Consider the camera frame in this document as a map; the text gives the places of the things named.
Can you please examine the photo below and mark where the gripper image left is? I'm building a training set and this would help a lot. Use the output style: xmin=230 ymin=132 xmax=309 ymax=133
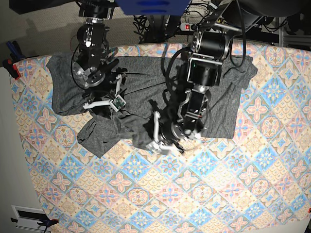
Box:
xmin=83 ymin=74 xmax=126 ymax=119

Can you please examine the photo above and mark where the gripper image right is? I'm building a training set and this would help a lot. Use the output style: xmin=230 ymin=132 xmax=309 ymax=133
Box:
xmin=142 ymin=100 xmax=185 ymax=155

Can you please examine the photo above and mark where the grey t-shirt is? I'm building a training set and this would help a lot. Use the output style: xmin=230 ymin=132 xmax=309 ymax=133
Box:
xmin=47 ymin=53 xmax=258 ymax=157

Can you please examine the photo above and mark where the red black clamp left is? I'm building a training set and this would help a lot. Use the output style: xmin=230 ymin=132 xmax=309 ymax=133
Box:
xmin=2 ymin=59 xmax=20 ymax=80

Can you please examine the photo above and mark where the white power strip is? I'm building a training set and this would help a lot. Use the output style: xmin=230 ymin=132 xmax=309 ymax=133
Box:
xmin=179 ymin=23 xmax=197 ymax=32

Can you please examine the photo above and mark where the patterned tile tablecloth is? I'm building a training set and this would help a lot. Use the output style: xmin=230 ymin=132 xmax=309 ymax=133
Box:
xmin=10 ymin=44 xmax=311 ymax=233

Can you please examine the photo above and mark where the black clamp bottom left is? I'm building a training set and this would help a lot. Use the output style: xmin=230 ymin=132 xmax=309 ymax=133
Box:
xmin=11 ymin=218 xmax=59 ymax=232

